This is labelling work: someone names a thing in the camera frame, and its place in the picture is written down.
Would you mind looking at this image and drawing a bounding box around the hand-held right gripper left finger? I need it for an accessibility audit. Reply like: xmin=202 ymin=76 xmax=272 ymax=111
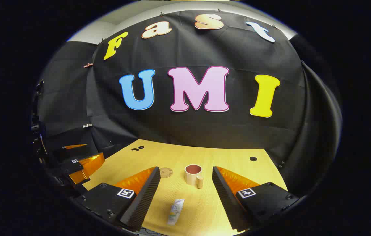
xmin=74 ymin=166 xmax=161 ymax=231

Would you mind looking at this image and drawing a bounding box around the white toothpaste tube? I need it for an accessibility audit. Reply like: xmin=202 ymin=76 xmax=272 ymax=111
xmin=167 ymin=199 xmax=185 ymax=226

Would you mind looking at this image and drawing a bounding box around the wooden desktop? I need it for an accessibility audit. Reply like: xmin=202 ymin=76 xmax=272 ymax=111
xmin=82 ymin=139 xmax=289 ymax=236

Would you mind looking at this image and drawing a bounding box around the black backdrop cloth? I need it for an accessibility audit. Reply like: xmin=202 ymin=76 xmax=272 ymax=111
xmin=37 ymin=9 xmax=343 ymax=197

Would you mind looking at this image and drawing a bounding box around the beige cup with handle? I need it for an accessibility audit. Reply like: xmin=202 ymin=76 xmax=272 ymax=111
xmin=185 ymin=164 xmax=204 ymax=189

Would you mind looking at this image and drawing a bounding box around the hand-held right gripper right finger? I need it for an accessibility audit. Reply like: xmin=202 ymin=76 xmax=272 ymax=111
xmin=212 ymin=166 xmax=301 ymax=233

